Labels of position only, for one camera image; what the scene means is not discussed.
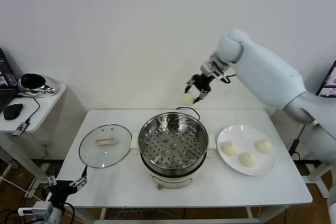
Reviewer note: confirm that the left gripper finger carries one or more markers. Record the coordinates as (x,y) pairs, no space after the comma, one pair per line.
(82,181)
(52,180)

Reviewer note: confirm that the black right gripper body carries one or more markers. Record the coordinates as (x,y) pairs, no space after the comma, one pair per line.
(203,82)

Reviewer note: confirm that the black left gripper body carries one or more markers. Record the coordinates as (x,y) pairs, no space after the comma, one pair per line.
(60,191)

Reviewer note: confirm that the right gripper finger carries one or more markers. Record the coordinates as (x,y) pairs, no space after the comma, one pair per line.
(190,83)
(202,94)

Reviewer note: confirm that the white steamed baozi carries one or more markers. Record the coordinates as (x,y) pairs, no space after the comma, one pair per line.
(247,159)
(187,99)
(230,148)
(263,146)

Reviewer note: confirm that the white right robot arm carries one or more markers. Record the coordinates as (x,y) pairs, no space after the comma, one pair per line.
(267,77)

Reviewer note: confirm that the stainless perforated steamer basket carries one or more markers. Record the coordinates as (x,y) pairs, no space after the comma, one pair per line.
(173,145)

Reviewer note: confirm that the white round plate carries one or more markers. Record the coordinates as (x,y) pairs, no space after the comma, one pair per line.
(244,134)

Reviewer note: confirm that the white side table with mouse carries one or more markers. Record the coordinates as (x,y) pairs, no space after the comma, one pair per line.
(47,108)

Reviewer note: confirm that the black computer mouse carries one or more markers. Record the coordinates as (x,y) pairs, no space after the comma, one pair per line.
(12,111)

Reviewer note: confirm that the shiny chrome shell object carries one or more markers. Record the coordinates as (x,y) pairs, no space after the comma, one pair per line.
(31,81)

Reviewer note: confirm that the black laptop beside mouse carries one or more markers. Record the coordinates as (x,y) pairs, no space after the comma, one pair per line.
(5,77)

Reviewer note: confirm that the white side table with label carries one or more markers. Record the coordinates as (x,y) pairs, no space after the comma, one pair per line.
(321,184)

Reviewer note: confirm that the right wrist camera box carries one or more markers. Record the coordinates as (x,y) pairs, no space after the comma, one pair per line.
(211,68)

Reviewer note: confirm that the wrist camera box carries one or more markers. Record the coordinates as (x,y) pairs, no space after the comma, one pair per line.
(211,68)
(39,208)

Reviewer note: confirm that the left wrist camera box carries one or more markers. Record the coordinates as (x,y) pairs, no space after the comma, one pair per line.
(39,208)

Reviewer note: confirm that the white wall socket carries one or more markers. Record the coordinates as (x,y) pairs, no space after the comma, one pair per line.
(45,144)

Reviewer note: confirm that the white main table frame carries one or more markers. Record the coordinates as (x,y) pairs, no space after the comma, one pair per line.
(103,212)

